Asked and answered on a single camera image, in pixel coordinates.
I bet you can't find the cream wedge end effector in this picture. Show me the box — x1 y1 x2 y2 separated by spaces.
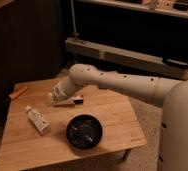
48 93 75 106

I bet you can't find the white squeeze tube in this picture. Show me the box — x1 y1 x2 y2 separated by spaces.
25 106 50 135

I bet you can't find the black ceramic bowl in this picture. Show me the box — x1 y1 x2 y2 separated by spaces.
66 114 103 150

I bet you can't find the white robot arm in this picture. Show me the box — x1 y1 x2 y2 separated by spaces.
49 64 188 171

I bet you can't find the small red black box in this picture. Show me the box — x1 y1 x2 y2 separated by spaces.
72 94 84 104

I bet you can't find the orange marker pen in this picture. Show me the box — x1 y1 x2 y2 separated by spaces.
9 86 29 100

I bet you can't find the wooden low table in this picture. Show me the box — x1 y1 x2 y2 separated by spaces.
0 79 146 171

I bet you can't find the metal vertical pole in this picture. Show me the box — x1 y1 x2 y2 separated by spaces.
70 0 79 41

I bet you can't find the long grey case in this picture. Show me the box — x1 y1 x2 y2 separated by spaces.
65 37 188 80

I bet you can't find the black case handle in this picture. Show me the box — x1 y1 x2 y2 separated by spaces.
162 58 188 69

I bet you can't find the white wall shelf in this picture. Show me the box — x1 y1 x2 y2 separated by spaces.
77 0 188 19

